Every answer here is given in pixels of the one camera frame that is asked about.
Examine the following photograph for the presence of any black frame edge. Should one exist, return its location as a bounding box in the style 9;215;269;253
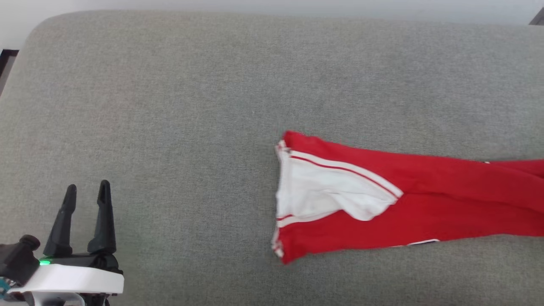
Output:
0;49;20;96

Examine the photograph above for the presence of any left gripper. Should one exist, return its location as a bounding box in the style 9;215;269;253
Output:
8;180;125;296

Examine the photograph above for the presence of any red garment with white trim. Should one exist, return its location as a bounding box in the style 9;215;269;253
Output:
271;130;544;265

